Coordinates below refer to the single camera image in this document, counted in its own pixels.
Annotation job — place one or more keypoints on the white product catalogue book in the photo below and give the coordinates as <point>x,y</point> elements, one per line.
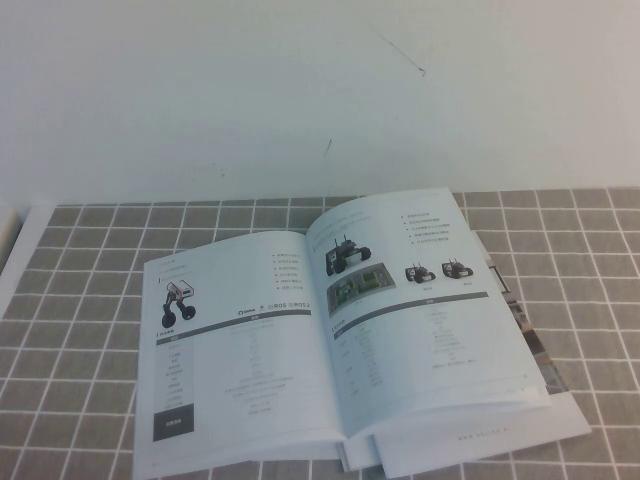
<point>280,350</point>

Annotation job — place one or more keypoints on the grey white-checked tablecloth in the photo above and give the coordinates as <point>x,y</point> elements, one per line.
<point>75,300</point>

